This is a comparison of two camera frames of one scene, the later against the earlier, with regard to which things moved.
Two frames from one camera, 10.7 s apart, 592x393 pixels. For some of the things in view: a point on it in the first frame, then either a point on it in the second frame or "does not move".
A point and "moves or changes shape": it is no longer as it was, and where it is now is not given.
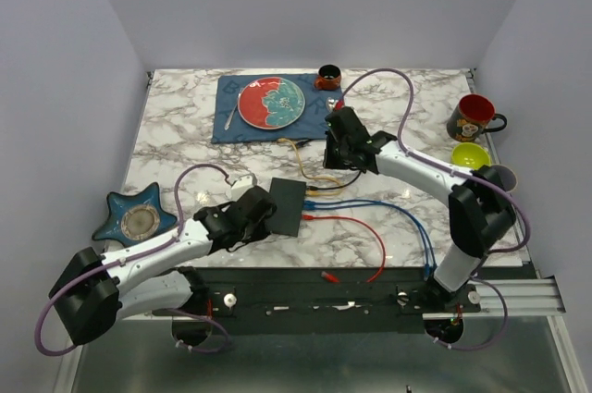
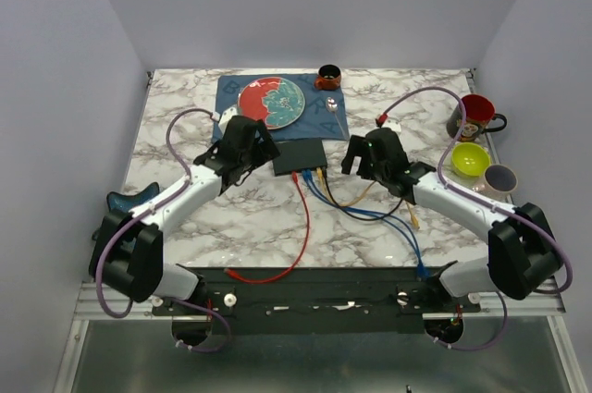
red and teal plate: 271,103 does not move
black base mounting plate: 321,300 does not move
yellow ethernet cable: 318,178 moves or changes shape
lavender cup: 507,177 does not move
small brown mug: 328,78 does not move
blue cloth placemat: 228,127 does not move
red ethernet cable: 328,276 → 233,274
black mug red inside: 472,116 does not move
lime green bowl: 470,154 does not move
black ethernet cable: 313,188 → 346,211
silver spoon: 330,104 does not move
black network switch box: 289,198 → 299,155
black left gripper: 261,232 → 266,151
